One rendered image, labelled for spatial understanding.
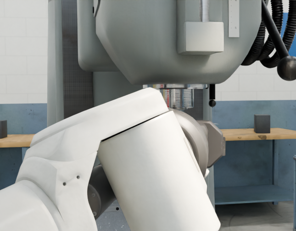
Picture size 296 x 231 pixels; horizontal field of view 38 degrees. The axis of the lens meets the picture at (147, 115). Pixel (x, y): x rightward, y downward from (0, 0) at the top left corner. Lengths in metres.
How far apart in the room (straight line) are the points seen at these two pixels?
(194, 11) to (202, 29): 0.02
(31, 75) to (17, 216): 4.53
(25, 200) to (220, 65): 0.30
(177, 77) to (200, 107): 0.47
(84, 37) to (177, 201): 0.40
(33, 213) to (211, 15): 0.28
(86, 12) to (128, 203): 0.40
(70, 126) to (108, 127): 0.02
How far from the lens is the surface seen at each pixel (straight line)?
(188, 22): 0.44
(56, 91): 0.92
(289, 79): 0.54
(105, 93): 0.92
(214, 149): 0.51
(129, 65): 0.50
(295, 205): 3.35
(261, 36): 0.82
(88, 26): 0.66
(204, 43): 0.44
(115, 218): 0.94
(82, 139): 0.28
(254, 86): 5.18
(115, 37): 0.49
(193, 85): 0.53
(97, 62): 0.66
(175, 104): 0.54
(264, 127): 4.51
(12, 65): 4.80
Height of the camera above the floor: 1.30
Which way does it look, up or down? 3 degrees down
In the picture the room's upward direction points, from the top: 1 degrees counter-clockwise
